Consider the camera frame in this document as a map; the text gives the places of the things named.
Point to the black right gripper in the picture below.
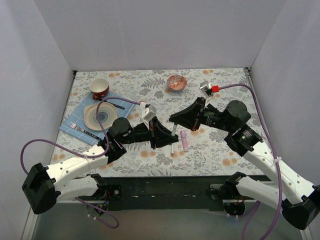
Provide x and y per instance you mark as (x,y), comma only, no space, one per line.
(199,114)

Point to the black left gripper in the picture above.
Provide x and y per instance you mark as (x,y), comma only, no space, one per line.
(152,133)

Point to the white pen with blue tip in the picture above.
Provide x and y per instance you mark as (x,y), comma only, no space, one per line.
(172,150)

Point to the white pen with green tip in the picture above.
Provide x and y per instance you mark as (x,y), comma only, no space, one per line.
(173,132)

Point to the pink highlighter pen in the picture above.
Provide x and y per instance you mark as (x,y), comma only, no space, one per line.
(184,141)

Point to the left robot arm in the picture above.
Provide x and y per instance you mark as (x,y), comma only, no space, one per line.
(44,186)

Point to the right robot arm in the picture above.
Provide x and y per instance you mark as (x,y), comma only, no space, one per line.
(299,198)

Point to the orange patterned bowl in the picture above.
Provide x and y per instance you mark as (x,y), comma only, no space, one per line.
(176,82)

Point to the floral tablecloth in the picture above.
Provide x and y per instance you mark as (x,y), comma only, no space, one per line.
(208,153)

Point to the beige plate with blue rings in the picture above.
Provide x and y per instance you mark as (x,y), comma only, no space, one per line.
(106,115)

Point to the red ceramic mug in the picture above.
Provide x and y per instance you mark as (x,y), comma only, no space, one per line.
(100,88)

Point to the blue checked cloth napkin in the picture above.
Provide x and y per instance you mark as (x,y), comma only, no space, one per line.
(77,117)

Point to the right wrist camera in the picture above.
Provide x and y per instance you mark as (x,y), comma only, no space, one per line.
(206,89)

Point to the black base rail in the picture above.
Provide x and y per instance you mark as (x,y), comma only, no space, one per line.
(148,193)

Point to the black handled fork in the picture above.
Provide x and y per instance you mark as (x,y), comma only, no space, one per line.
(78,128)

